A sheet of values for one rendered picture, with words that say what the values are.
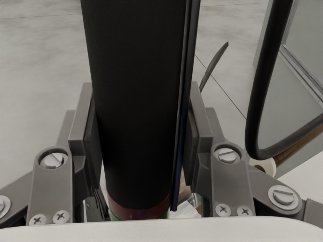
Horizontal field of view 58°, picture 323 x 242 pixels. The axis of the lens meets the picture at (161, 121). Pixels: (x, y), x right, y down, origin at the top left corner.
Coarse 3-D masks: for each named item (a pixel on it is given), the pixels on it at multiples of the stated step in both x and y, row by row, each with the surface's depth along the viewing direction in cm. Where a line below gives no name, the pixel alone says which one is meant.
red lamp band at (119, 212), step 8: (112, 200) 14; (168, 200) 15; (112, 208) 14; (120, 208) 14; (128, 208) 14; (152, 208) 14; (160, 208) 14; (120, 216) 14; (128, 216) 14; (136, 216) 14; (144, 216) 14; (152, 216) 14; (160, 216) 15
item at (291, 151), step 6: (312, 132) 30; (318, 132) 31; (306, 138) 30; (312, 138) 30; (300, 144) 29; (306, 144) 30; (288, 150) 28; (294, 150) 29; (276, 156) 27; (282, 156) 28; (288, 156) 28; (276, 162) 27; (282, 162) 28; (258, 168) 26; (276, 168) 27; (198, 210) 23
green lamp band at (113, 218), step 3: (108, 204) 15; (168, 207) 15; (168, 210) 15; (111, 213) 15; (165, 213) 15; (168, 213) 16; (111, 216) 15; (114, 216) 15; (162, 216) 15; (165, 216) 15; (168, 216) 16; (111, 219) 16; (114, 219) 15; (117, 219) 15
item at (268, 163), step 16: (288, 0) 14; (272, 16) 15; (272, 32) 15; (272, 48) 16; (272, 64) 16; (256, 80) 17; (256, 96) 18; (256, 112) 19; (256, 128) 20; (304, 128) 29; (256, 144) 21; (288, 144) 27; (256, 160) 27; (272, 160) 25; (272, 176) 26
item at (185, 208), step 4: (184, 204) 23; (188, 204) 23; (180, 208) 23; (184, 208) 23; (188, 208) 23; (192, 208) 23; (172, 212) 22; (176, 212) 22; (180, 212) 22; (184, 212) 22; (188, 212) 22; (192, 212) 22; (196, 212) 22; (172, 216) 22; (176, 216) 22; (188, 216) 22; (192, 216) 22; (196, 216) 22; (200, 216) 22
